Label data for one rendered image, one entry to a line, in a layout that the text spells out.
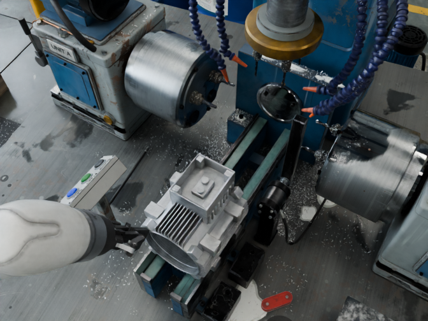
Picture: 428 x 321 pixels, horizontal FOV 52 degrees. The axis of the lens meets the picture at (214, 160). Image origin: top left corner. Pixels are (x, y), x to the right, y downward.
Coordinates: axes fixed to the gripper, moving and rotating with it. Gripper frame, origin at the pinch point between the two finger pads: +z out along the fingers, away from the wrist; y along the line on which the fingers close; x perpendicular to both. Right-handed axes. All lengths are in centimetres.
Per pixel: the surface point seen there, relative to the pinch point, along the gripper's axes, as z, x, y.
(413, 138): 21, -48, -42
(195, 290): 15.1, 7.7, -13.8
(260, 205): 18.2, -17.5, -17.9
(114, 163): 8.8, -10.2, 18.0
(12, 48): 145, -31, 205
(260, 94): 36, -46, 0
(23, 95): 131, -7, 165
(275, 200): 19.0, -20.1, -20.5
